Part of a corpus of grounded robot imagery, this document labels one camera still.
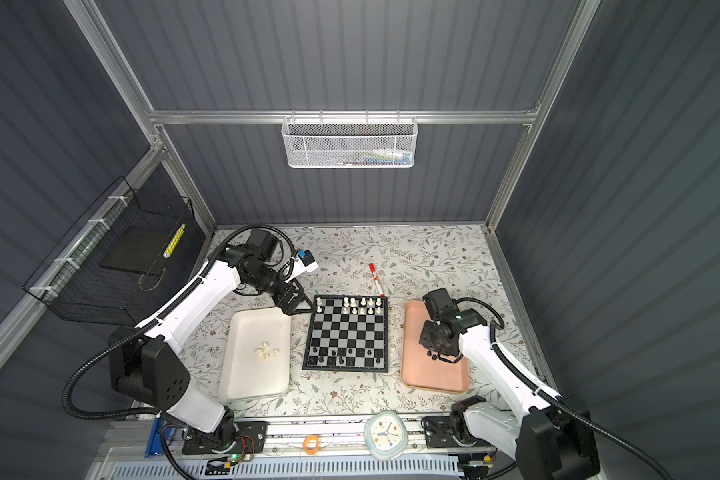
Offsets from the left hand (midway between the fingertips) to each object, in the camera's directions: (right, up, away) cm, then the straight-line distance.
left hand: (306, 298), depth 80 cm
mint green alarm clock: (+21, -32, -8) cm, 39 cm away
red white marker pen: (+21, +1, +22) cm, 30 cm away
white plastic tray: (-16, -18, +7) cm, 25 cm away
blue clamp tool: (-34, -33, -9) cm, 48 cm away
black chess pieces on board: (+9, -18, +3) cm, 20 cm away
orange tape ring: (+4, -35, -8) cm, 36 cm away
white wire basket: (+9, +59, +44) cm, 74 cm away
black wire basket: (-44, +11, -5) cm, 45 cm away
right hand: (+36, -13, +3) cm, 38 cm away
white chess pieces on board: (+12, -4, +14) cm, 19 cm away
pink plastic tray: (+31, -21, +5) cm, 38 cm away
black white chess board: (+11, -12, +10) cm, 19 cm away
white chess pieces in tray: (-13, -16, +7) cm, 22 cm away
